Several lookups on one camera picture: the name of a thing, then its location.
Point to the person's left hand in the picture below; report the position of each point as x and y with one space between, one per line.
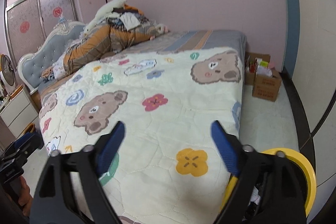
25 192

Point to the large white plush toy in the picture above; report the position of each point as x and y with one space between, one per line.
107 8

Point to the cardboard box with red print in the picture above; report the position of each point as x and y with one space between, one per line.
267 87

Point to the bed with blue tufted headboard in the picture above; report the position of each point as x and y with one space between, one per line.
44 56

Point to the white nightstand with wooden top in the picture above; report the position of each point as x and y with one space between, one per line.
18 111

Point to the orange brown folded quilt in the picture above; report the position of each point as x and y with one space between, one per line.
105 43

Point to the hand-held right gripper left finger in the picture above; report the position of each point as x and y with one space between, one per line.
113 145

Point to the floral patterned pillow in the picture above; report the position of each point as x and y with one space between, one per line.
59 69

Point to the white wardrobe with black frame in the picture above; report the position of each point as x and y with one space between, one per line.
315 43

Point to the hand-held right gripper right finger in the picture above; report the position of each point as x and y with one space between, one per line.
223 145

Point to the small white plush toy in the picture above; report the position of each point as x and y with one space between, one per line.
161 28

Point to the pile of mixed clothes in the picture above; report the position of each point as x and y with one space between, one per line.
130 19

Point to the grey striped bed sheet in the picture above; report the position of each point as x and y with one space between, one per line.
210 40

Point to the standing fan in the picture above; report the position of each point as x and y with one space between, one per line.
6 69

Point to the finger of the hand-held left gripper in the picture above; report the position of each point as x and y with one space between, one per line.
10 155
27 142

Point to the cream printed bear blanket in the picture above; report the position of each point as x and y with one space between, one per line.
162 134

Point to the red round window sticker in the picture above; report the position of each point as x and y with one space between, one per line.
57 12
24 27

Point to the small navy bin orange rim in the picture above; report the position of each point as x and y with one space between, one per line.
29 129

